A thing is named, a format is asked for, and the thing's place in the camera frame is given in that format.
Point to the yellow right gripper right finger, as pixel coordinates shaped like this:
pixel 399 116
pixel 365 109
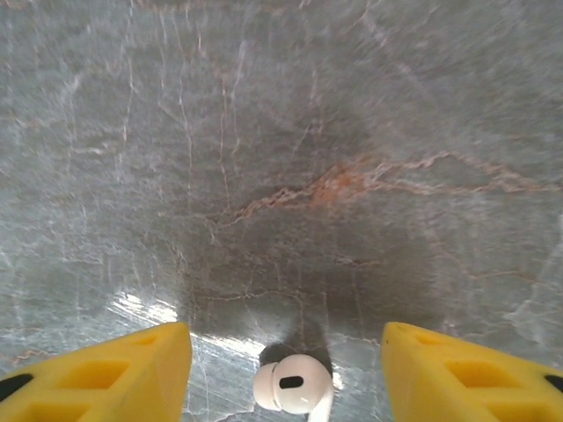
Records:
pixel 462 378

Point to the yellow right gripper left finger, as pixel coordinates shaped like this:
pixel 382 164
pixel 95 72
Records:
pixel 110 378

